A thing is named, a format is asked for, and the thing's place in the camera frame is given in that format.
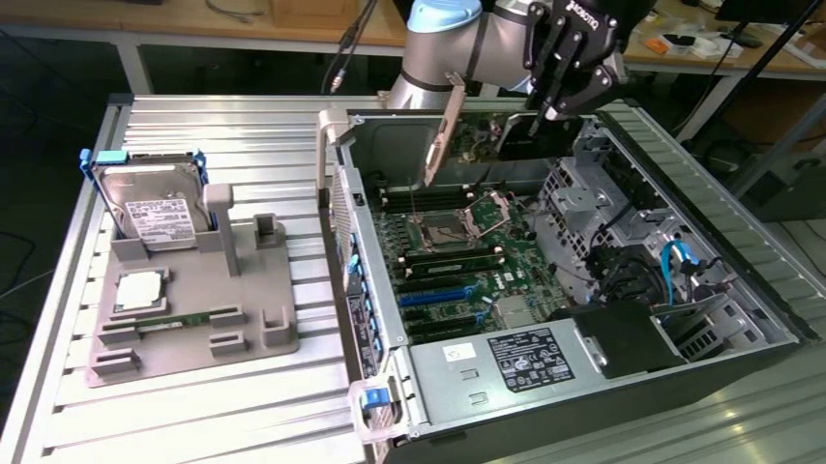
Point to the grey parts rack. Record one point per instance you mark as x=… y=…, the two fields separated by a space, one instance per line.
x=200 y=290

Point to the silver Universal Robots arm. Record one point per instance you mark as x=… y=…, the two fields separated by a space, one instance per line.
x=439 y=63

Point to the blue case latch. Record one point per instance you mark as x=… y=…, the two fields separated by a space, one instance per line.
x=374 y=398

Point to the thin metal locking lever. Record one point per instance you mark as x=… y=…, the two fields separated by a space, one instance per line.
x=412 y=203

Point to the silver hard disk drive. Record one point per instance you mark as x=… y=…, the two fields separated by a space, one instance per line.
x=155 y=212

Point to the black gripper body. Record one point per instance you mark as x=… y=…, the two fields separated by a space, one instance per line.
x=601 y=14

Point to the silver CPU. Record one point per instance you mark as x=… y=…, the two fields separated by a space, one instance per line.
x=136 y=292

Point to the CPU socket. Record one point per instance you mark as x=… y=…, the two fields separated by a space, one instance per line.
x=442 y=232

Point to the metal disk bay cage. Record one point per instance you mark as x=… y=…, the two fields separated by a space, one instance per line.
x=581 y=203

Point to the wooden workbench with cardboard box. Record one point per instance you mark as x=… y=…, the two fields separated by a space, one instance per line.
x=194 y=19

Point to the metal socket cover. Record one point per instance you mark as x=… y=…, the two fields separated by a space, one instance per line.
x=490 y=212

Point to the open black PC case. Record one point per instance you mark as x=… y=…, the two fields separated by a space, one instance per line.
x=710 y=386

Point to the blue expansion slot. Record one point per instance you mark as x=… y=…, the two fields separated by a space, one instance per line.
x=432 y=297

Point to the orange box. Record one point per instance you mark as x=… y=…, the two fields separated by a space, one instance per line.
x=655 y=44

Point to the wooden workbench with clutter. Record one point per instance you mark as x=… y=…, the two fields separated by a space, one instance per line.
x=678 y=58

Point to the black fan shroud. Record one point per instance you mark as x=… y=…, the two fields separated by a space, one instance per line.
x=619 y=338

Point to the green RAM stick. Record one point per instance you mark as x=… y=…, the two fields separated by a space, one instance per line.
x=184 y=321

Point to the silver chipset heatsink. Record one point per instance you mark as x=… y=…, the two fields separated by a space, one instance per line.
x=515 y=313

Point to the black installed RAM stick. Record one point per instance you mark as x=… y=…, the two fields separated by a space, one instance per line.
x=451 y=263

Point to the blue disk caddy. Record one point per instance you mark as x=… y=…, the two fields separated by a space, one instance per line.
x=112 y=158

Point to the green motherboard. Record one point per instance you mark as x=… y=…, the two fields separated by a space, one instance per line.
x=516 y=251

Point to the green GPU with metal bracket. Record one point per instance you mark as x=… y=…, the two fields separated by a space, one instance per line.
x=478 y=140

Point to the black slanted pole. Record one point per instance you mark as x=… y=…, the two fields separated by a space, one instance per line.
x=761 y=53

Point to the grey power supply unit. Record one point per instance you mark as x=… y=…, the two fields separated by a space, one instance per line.
x=444 y=386

